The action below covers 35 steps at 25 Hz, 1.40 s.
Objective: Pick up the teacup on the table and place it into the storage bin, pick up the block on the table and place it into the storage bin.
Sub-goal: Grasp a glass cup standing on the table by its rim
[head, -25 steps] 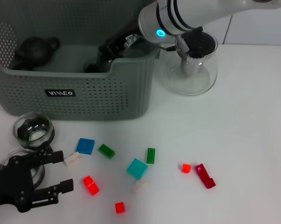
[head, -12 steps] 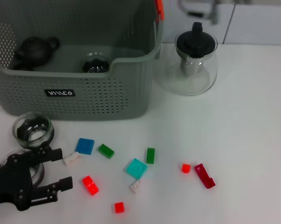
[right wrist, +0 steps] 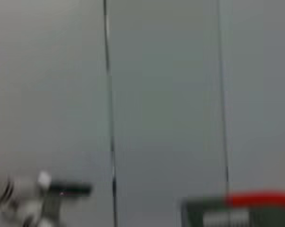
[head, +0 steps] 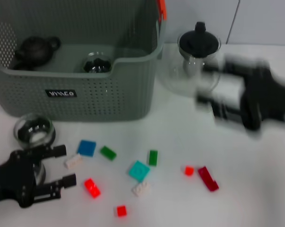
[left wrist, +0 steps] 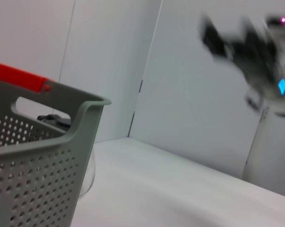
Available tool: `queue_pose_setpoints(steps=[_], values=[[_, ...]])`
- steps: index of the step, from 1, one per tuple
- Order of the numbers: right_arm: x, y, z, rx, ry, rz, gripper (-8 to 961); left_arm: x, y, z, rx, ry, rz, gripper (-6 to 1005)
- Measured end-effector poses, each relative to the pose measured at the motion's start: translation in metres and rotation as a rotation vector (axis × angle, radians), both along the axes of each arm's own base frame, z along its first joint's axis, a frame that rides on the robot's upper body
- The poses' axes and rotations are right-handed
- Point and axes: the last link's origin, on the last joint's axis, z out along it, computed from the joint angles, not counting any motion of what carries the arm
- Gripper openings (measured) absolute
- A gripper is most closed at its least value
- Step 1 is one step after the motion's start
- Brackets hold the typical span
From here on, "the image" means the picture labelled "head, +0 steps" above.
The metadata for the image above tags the bright red toy brick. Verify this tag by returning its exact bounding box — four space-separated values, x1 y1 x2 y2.
83 177 102 199

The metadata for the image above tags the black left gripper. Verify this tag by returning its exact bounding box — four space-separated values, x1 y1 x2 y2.
0 144 78 209

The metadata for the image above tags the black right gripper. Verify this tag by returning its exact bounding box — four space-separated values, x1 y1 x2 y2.
195 54 285 133

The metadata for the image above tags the glass teacup black sleeve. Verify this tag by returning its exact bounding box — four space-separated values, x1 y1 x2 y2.
13 113 55 149
31 158 47 186
82 52 115 74

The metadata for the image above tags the clear glass teapot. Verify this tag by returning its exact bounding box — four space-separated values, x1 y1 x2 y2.
160 33 222 96

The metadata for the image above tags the blue square toy plate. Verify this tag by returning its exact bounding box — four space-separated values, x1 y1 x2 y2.
76 139 97 158

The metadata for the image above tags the dark red long brick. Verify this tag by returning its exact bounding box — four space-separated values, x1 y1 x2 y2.
197 166 220 192

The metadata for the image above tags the orange bin handle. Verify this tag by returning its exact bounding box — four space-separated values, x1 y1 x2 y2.
157 0 168 21

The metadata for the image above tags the green toy brick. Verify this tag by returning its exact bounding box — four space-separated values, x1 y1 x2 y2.
148 149 158 167
99 146 117 162

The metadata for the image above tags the dark clay teapot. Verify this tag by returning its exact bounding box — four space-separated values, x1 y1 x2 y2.
13 35 62 71

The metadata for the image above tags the white toy brick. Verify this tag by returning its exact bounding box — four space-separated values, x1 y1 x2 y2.
130 181 152 197
63 153 84 170

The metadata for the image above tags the teal square toy plate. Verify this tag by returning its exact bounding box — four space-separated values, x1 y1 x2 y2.
127 160 151 183

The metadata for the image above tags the grey perforated plastic storage bin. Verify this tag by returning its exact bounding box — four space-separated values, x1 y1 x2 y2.
0 0 168 122

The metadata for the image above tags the black lid with steel strainer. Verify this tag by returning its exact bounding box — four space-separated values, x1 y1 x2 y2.
179 21 222 76

